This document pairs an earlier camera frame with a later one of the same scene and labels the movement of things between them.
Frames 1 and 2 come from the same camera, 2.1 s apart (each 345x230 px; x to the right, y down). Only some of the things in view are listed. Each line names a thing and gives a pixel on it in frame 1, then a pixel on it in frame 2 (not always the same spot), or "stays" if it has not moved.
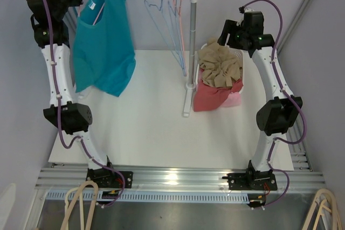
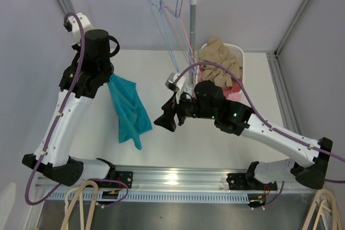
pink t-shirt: (234, 99) stays
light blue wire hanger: (184, 73) to (160, 7)
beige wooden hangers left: (71, 197) stays
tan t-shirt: (219, 67) stays
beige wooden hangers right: (336, 220) stays
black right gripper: (229, 28) to (170, 110)
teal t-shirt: (104, 54) to (133, 118)
